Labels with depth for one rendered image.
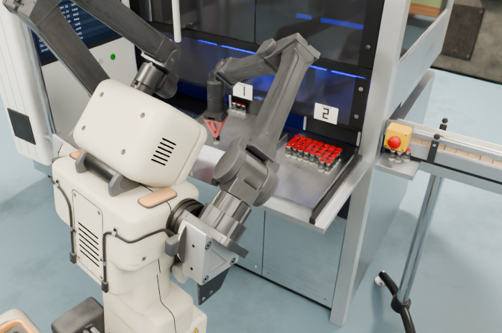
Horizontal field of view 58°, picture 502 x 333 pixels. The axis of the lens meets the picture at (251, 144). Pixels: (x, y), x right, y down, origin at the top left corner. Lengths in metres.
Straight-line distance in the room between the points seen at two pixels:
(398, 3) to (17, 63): 1.18
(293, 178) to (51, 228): 1.67
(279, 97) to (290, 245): 1.15
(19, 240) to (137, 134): 2.04
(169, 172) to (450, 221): 2.28
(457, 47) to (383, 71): 3.51
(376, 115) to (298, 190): 0.36
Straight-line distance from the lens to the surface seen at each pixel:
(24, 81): 1.65
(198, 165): 1.55
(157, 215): 0.83
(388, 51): 1.46
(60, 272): 2.54
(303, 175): 1.51
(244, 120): 1.82
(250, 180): 0.83
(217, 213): 0.80
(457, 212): 3.03
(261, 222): 2.03
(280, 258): 2.10
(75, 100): 1.79
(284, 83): 0.98
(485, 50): 4.94
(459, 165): 1.68
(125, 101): 0.86
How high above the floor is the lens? 1.75
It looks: 32 degrees down
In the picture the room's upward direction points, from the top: 1 degrees clockwise
